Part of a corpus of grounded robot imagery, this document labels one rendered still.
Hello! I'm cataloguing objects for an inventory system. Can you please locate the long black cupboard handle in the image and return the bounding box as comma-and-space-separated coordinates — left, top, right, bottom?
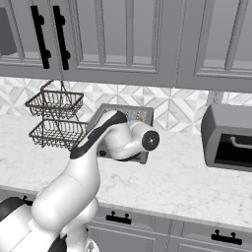
51, 4, 72, 71
30, 4, 52, 70

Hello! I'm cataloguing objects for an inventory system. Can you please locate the grey wall cupboard door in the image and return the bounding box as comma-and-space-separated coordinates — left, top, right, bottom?
172, 0, 252, 95
0, 0, 64, 82
48, 0, 179, 90

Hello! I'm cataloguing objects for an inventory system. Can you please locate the grey toaster oven handle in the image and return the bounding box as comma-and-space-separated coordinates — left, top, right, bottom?
228, 135, 252, 151

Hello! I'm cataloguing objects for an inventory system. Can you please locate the grey base cupboard door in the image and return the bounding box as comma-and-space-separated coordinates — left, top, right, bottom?
86, 225, 169, 252

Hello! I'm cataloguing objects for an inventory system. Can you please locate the grey toaster oven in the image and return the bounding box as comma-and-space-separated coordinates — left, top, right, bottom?
200, 102, 252, 173

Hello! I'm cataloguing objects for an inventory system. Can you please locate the grey drawer front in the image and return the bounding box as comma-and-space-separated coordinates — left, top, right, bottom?
181, 220, 252, 252
94, 206, 157, 233

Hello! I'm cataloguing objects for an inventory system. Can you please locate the short black drawer handle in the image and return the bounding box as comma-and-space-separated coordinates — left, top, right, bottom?
22, 195, 34, 207
104, 211, 133, 226
211, 228, 243, 246

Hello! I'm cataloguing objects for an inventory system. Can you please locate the black two-tier wire basket stand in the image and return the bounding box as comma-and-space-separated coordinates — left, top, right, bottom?
25, 80, 89, 153

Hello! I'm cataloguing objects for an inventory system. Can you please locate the grey toaster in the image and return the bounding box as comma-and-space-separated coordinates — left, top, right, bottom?
94, 102, 156, 165

